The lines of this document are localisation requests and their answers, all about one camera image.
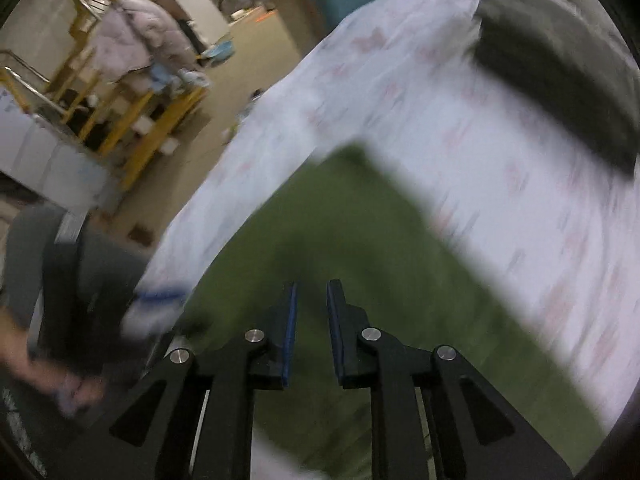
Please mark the pink puffer jacket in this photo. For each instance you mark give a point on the pink puffer jacket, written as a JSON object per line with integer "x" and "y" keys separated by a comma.
{"x": 140, "y": 35}

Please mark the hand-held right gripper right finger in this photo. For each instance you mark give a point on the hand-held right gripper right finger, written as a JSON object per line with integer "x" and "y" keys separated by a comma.
{"x": 334, "y": 335}

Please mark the blue basin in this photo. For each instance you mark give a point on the blue basin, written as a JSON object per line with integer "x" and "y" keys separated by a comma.
{"x": 219, "y": 51}

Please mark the blue cloth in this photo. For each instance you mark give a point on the blue cloth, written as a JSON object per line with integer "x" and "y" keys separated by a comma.
{"x": 180, "y": 76}

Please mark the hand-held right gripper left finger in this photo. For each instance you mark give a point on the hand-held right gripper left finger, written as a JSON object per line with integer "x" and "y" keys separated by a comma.
{"x": 290, "y": 340}

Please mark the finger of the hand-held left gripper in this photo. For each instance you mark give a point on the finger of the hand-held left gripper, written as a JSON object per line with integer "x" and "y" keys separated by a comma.
{"x": 160, "y": 294}

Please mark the green pants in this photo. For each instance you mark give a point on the green pants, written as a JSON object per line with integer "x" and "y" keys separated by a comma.
{"x": 350, "y": 220}

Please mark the yellow rack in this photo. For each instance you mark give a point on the yellow rack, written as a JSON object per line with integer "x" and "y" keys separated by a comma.
{"x": 145, "y": 130}

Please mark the person's left hand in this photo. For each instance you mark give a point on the person's left hand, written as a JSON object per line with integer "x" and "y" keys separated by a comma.
{"x": 45, "y": 372}

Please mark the white floor cabinet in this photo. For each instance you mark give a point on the white floor cabinet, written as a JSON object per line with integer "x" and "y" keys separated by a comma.
{"x": 200, "y": 0}

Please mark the white storage boxes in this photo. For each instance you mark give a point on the white storage boxes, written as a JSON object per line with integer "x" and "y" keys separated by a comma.
{"x": 45, "y": 150}

